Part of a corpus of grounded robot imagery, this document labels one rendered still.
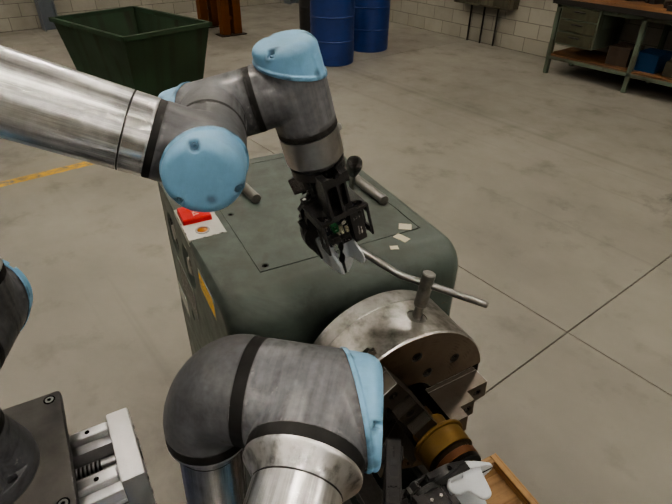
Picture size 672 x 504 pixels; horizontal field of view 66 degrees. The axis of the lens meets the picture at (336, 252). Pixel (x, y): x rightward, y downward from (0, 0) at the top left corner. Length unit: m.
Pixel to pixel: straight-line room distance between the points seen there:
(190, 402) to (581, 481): 1.93
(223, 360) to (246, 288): 0.38
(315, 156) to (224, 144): 0.19
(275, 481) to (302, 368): 0.11
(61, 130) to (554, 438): 2.20
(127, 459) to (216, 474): 0.26
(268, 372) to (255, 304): 0.37
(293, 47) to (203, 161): 0.18
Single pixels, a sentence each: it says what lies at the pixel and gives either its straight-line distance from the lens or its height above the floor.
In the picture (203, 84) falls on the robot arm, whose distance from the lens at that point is 0.61.
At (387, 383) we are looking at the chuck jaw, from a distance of 0.82.
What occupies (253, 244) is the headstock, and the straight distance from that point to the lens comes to 1.01.
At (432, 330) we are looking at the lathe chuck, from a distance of 0.86.
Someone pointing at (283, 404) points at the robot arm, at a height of 1.42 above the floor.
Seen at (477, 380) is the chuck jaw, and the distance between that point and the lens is 0.97.
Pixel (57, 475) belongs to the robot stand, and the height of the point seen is 1.16.
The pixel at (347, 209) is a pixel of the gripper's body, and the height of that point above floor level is 1.48.
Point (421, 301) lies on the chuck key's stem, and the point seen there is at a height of 1.27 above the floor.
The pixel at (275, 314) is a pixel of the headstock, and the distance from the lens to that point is 0.89.
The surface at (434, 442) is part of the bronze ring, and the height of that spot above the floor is 1.11.
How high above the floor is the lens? 1.81
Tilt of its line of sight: 34 degrees down
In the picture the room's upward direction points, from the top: 1 degrees clockwise
